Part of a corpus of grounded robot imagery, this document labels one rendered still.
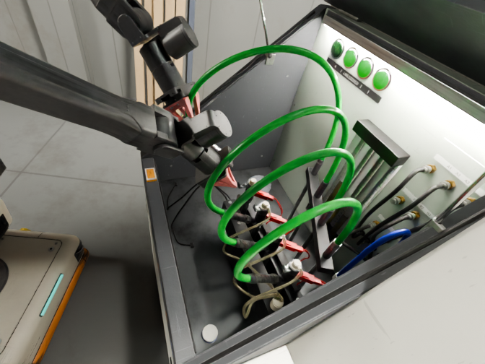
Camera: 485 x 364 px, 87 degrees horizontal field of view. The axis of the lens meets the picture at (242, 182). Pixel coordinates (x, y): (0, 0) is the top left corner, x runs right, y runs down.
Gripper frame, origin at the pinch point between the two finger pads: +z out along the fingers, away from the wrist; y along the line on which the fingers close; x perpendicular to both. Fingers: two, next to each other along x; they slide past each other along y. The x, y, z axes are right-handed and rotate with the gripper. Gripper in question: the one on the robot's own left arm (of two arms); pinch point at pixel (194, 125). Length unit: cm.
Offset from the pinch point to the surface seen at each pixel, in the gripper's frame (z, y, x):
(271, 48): -6.2, 0.5, -24.3
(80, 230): 27, 35, 139
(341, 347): 41, -28, -22
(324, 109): 7.4, -8.0, -30.3
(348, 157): 15.9, -11.7, -31.6
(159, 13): -75, 138, 67
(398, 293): 31, -27, -33
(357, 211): 23.3, -17.3, -30.5
